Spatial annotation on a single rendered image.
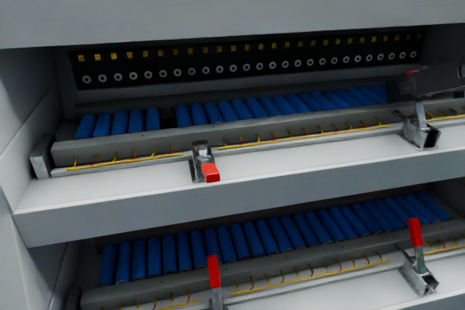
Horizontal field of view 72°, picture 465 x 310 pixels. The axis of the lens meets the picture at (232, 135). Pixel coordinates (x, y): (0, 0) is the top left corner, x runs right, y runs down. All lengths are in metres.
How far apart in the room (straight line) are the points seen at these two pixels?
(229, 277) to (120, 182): 0.19
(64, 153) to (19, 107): 0.06
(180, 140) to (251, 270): 0.19
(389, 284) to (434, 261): 0.09
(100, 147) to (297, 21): 0.25
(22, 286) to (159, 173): 0.16
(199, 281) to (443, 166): 0.33
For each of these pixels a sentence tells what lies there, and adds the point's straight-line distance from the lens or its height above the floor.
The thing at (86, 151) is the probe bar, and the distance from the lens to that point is 0.39.
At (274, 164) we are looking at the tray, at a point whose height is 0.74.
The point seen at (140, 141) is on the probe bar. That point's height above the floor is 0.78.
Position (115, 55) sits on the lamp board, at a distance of 0.47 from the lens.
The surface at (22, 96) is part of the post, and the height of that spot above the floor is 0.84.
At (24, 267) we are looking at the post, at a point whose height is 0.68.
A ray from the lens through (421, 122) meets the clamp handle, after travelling 0.45.
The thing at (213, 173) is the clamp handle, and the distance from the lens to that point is 0.27.
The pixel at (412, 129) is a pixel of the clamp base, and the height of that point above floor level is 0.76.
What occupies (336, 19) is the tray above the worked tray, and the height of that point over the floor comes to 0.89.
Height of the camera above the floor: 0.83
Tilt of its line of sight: 9 degrees down
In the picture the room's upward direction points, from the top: 5 degrees counter-clockwise
